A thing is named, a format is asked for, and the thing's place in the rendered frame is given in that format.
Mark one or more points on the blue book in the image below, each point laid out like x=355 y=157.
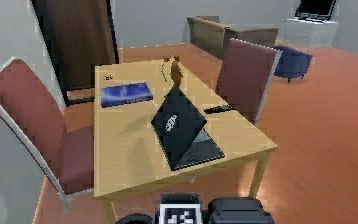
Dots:
x=125 y=94

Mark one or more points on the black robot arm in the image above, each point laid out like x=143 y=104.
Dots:
x=220 y=211

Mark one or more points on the white cabinet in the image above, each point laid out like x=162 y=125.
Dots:
x=308 y=32

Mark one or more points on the dark red chair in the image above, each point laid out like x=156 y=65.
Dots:
x=243 y=78
x=37 y=130

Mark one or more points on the black laptop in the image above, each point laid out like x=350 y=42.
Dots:
x=180 y=128

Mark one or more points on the black remote control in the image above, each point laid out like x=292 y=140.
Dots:
x=218 y=109

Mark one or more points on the blue armchair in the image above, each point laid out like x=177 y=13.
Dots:
x=292 y=63

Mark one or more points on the light wooden table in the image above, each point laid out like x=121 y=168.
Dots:
x=133 y=140

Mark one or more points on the small dark object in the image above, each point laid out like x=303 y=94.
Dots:
x=108 y=78

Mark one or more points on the red flower with green stem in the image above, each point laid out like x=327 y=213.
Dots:
x=164 y=68

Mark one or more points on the brown sofa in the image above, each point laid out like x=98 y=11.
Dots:
x=220 y=35

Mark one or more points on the brown figurine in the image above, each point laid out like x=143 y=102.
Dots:
x=176 y=71

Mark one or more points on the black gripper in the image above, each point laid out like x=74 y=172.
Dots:
x=135 y=220

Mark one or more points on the dark brown room door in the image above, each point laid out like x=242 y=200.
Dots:
x=78 y=46

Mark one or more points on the black television set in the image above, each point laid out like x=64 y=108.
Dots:
x=315 y=10

